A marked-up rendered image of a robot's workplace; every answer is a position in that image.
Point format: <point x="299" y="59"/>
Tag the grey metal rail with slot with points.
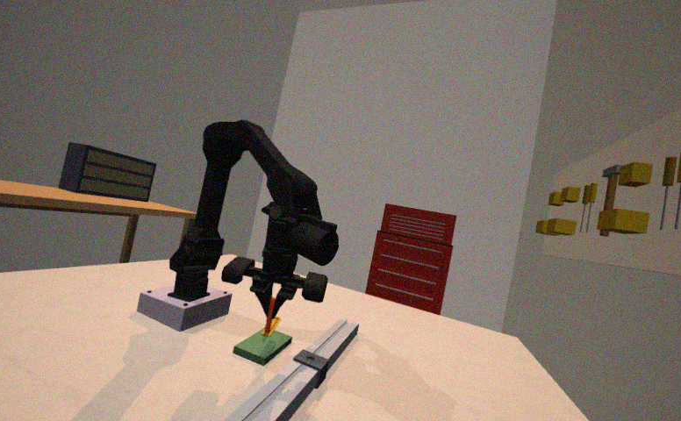
<point x="282" y="396"/>

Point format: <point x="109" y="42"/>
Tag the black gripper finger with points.
<point x="281" y="297"/>
<point x="264" y="295"/>

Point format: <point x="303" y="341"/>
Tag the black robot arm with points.
<point x="295" y="220"/>

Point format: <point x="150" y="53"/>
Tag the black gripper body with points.
<point x="277" y="267"/>

